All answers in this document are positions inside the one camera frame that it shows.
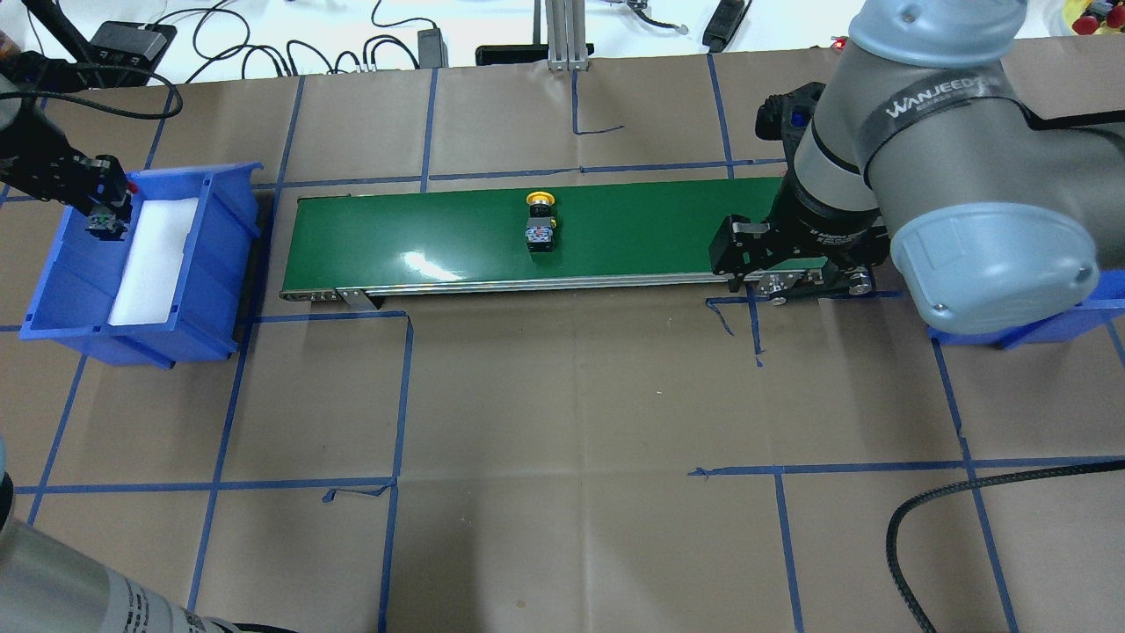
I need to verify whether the red mushroom push button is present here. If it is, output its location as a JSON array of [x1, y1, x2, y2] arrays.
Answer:
[[87, 178, 137, 242]]

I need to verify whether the green conveyor belt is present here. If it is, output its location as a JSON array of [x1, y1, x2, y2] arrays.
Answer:
[[278, 178, 885, 302]]

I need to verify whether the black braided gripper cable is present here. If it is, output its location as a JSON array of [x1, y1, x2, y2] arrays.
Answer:
[[887, 461, 1125, 633]]

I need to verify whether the blue plastic bin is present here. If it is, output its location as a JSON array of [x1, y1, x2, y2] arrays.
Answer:
[[927, 269, 1124, 350], [18, 162, 260, 369]]

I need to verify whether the aluminium frame post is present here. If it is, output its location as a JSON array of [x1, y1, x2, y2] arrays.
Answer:
[[543, 0, 590, 71]]

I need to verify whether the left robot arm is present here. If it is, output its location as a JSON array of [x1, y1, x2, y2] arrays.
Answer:
[[3, 76, 266, 632]]

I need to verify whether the blue plastic bin right side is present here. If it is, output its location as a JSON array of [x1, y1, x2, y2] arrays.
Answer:
[[927, 269, 1124, 350]]

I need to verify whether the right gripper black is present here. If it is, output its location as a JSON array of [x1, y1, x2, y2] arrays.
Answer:
[[708, 83, 889, 300]]

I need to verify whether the blue plastic bin left side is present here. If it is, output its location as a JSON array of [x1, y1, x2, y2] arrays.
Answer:
[[18, 162, 260, 369]]

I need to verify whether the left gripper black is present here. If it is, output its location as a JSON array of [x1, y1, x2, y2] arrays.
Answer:
[[1, 114, 133, 230]]

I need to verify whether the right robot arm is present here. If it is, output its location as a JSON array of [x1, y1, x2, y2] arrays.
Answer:
[[126, 1, 1122, 337]]

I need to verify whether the white foam pad left bin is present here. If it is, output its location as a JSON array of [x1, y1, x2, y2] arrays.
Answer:
[[107, 197, 200, 327]]

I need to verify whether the yellow mushroom push button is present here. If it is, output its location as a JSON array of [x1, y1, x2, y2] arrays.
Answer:
[[524, 191, 558, 253]]

